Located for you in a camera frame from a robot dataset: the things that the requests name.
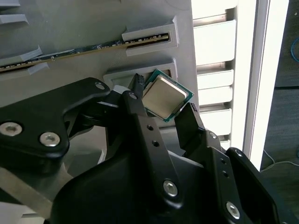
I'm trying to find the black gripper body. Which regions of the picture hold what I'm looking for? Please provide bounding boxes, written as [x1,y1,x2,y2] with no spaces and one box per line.
[46,149,228,224]

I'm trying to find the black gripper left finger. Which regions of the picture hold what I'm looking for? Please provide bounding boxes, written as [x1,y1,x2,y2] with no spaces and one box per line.
[0,73,187,207]

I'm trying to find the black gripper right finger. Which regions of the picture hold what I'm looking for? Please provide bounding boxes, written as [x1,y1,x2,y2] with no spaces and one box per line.
[174,102,281,224]

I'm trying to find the silver CPU green edge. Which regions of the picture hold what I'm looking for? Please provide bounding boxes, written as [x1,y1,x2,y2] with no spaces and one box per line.
[141,69,195,123]

